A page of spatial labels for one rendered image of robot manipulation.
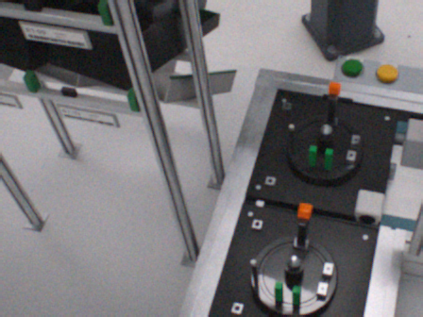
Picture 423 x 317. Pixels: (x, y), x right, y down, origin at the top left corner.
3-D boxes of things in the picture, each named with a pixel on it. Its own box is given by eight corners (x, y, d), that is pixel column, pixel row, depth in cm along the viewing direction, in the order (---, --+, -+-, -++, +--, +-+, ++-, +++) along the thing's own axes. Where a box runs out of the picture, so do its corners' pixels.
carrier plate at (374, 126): (277, 97, 135) (276, 91, 133) (397, 118, 130) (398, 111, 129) (245, 200, 121) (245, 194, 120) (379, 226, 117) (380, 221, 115)
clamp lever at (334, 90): (326, 116, 126) (330, 80, 122) (337, 118, 125) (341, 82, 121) (323, 126, 123) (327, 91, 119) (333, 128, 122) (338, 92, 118)
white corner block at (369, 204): (357, 199, 120) (359, 188, 117) (382, 205, 119) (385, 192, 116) (353, 223, 118) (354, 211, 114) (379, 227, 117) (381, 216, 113)
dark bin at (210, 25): (152, 7, 118) (155, -34, 114) (219, 26, 114) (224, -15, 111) (49, 64, 95) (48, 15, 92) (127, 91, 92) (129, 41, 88)
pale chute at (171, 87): (172, 72, 135) (177, 51, 134) (231, 91, 131) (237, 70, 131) (94, 79, 109) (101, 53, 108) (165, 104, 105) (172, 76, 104)
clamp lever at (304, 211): (296, 237, 111) (300, 201, 107) (308, 240, 111) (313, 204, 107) (292, 252, 108) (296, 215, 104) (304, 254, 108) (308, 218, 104)
